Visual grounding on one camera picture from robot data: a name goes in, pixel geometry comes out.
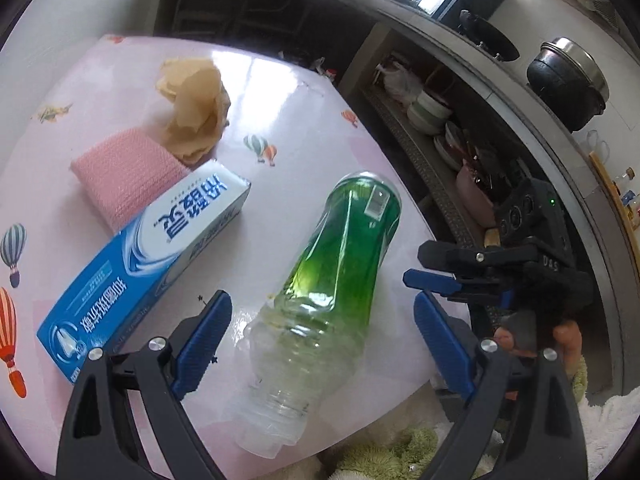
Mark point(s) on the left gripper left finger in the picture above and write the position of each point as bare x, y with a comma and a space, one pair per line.
99, 439

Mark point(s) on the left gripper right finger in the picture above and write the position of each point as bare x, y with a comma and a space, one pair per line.
544, 440

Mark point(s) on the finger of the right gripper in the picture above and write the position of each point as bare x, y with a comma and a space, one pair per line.
443, 285
448, 257

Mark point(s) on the blue toothpaste box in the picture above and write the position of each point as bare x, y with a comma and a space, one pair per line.
118, 287

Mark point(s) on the green plastic bottle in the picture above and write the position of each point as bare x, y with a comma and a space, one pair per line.
306, 342

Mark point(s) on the pink scrubbing sponge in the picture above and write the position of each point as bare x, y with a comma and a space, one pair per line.
125, 173

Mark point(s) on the tan paper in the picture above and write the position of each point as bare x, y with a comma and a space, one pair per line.
200, 105

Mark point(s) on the person right hand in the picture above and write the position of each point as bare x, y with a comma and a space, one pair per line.
567, 343

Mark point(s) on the pink plastic basin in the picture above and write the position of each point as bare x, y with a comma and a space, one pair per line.
474, 200

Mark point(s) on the wooden cutting board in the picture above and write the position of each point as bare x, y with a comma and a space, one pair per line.
628, 218

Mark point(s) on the stacked white green bowls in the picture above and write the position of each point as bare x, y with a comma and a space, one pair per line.
428, 113

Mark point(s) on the white plastic bag on shelf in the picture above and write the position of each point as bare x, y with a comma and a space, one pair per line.
400, 84

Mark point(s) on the pink patterned tablecloth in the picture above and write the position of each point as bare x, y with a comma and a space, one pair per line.
293, 137

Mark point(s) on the black cooking pot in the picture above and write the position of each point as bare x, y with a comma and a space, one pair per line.
569, 81

